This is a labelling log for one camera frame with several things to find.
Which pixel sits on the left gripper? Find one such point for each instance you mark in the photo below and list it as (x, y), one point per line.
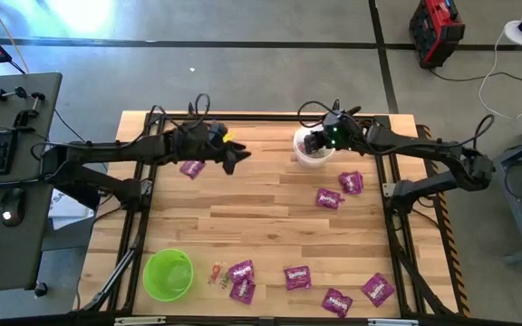
(193, 145)

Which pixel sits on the purple Skittles candy pack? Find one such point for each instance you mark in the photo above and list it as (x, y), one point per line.
(351, 182)
(192, 169)
(328, 199)
(242, 293)
(241, 271)
(297, 278)
(336, 302)
(377, 290)

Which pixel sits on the silver metal bracket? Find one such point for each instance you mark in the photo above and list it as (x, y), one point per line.
(392, 322)
(138, 321)

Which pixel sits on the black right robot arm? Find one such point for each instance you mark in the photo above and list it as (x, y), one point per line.
(424, 147)

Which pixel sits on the dark grey desk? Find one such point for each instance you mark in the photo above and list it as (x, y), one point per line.
(25, 262)

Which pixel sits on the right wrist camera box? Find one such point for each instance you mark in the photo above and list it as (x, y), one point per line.
(335, 122)

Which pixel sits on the black caster knob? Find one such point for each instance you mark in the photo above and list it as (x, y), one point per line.
(41, 290)

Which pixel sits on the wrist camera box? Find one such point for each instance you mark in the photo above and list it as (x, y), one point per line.
(216, 130)
(335, 122)

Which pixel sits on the clear gummy candy pack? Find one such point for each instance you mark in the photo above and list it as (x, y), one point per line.
(218, 274)

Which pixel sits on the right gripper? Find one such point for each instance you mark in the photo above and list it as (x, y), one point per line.
(345, 142)

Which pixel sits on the white plastic bucket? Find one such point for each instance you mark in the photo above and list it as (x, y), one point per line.
(311, 160)

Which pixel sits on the yellow black hazard strip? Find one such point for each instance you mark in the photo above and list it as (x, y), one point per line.
(452, 253)

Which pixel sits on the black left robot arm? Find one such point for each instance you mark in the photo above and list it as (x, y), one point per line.
(107, 149)

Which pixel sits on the red black toolbox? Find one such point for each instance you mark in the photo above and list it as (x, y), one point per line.
(435, 31)

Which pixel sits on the black table clamp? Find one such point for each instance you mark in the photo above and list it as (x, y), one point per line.
(335, 106)
(191, 110)

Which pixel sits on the white paper box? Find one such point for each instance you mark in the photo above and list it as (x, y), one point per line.
(68, 213)

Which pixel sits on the yellow tape tag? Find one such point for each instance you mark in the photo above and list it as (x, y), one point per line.
(228, 136)

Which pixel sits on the green plastic bucket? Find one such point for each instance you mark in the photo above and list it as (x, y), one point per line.
(168, 276)

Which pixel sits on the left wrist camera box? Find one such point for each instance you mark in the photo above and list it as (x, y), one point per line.
(216, 130)

